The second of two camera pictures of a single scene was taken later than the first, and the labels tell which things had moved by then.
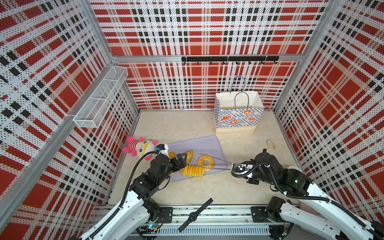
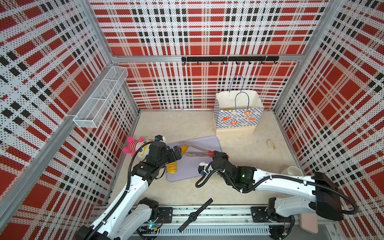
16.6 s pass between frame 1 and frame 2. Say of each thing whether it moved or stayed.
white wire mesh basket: stayed
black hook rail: stayed
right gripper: moved
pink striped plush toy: stayed
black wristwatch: stayed
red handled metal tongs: moved
